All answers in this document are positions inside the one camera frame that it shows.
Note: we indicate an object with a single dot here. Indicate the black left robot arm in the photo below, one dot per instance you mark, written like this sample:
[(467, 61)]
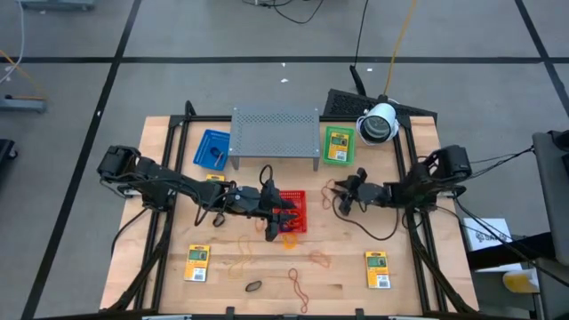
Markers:
[(155, 178)]

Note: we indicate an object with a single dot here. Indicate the grey rolling cart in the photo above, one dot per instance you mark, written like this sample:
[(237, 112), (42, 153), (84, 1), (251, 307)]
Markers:
[(551, 186)]

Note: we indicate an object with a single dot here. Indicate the yellow rubber band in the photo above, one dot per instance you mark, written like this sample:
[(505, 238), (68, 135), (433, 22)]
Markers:
[(247, 249)]

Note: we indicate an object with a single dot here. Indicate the black aluminium table frame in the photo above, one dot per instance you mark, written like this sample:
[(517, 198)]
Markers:
[(209, 118)]

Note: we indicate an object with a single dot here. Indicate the yellow coil wristband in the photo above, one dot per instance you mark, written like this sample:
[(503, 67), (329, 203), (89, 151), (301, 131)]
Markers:
[(285, 242)]

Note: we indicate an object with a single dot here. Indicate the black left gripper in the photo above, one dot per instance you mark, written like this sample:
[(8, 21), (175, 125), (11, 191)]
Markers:
[(272, 204)]

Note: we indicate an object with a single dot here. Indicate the grey perforated metal shelf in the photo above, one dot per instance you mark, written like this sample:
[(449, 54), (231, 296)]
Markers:
[(274, 133)]

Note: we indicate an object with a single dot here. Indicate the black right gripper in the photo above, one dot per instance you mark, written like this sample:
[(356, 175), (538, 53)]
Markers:
[(373, 195)]

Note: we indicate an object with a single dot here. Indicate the green plastic basket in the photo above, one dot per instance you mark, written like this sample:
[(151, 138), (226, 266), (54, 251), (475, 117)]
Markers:
[(338, 164)]

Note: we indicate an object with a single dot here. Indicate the black perforated metal panel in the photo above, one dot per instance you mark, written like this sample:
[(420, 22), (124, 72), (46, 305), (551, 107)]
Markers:
[(347, 104)]

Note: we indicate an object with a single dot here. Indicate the long red rubber band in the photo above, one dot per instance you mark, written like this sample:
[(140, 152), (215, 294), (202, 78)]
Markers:
[(296, 284)]

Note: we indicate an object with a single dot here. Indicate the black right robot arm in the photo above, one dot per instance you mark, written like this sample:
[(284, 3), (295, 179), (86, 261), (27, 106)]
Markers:
[(444, 164)]

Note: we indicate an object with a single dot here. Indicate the black frame clip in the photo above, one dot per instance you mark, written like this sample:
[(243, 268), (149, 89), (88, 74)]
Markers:
[(359, 313), (230, 312)]

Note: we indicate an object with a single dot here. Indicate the black shelf board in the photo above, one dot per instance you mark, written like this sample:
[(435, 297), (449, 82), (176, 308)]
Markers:
[(511, 255)]

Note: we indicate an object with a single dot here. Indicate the grey floor stand base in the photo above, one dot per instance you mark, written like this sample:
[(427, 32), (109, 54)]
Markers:
[(22, 105), (58, 4)]

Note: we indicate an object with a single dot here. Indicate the black floor equipment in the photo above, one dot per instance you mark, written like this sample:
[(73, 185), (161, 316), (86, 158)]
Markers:
[(5, 153)]

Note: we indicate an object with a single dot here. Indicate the red plastic basket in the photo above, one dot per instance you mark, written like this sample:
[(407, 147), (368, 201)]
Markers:
[(298, 197)]

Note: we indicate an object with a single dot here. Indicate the blue plastic basket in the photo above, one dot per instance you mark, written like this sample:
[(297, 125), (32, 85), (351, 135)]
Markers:
[(204, 155)]

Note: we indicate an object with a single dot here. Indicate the yellow green retail pack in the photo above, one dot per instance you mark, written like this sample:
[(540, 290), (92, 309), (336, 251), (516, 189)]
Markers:
[(378, 271), (197, 264), (338, 153), (215, 178)]

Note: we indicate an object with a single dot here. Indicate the yellow plastic container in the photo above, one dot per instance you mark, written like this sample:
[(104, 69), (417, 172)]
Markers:
[(520, 282)]

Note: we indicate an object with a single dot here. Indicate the white printed cardboard box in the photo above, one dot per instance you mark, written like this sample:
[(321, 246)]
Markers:
[(486, 231)]

